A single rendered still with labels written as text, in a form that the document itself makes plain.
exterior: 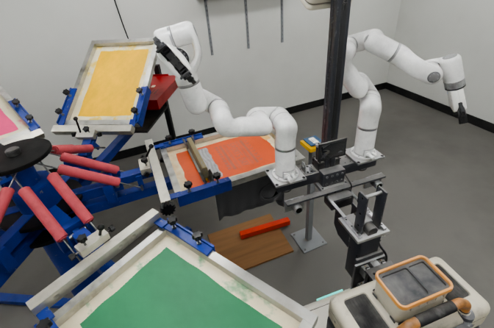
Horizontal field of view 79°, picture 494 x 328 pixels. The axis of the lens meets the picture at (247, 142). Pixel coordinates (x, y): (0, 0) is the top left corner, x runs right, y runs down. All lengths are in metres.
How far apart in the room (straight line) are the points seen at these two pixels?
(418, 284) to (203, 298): 0.78
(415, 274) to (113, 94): 2.12
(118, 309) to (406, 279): 1.07
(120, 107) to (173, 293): 1.44
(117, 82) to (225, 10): 1.77
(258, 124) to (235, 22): 2.70
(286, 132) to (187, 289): 0.74
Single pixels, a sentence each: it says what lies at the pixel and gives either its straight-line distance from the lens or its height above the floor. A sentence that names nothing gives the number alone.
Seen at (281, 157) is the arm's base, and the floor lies 1.27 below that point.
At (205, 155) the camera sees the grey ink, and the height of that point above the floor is 0.96.
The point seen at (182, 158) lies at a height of 0.96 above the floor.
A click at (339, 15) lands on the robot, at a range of 1.25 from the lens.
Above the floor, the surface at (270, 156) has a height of 0.96.
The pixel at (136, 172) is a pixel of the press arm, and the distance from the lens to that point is 1.84.
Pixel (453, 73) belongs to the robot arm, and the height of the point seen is 1.59.
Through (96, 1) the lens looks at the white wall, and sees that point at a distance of 3.57.
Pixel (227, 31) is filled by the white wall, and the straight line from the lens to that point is 3.83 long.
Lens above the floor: 2.04
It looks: 31 degrees down
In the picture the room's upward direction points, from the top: 5 degrees counter-clockwise
